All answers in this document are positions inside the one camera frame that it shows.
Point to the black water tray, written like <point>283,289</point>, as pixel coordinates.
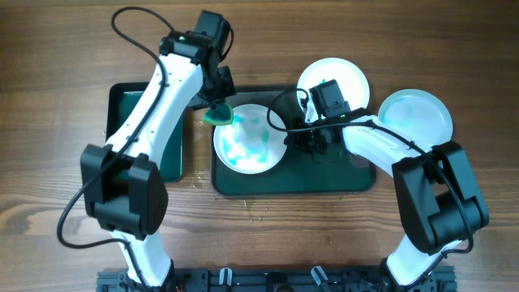
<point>123,98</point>

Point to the green yellow sponge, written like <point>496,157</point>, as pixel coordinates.
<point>219,115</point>

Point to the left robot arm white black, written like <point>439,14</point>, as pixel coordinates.
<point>122,186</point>

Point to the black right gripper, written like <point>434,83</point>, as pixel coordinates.
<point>310,143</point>

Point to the white plate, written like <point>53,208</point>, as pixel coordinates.
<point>419,115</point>
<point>352,82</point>
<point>253,143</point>

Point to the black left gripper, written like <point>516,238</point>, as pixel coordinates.
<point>213,100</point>

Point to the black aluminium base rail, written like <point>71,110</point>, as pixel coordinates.
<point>356,278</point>

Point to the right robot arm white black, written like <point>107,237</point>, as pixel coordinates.
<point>439,200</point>

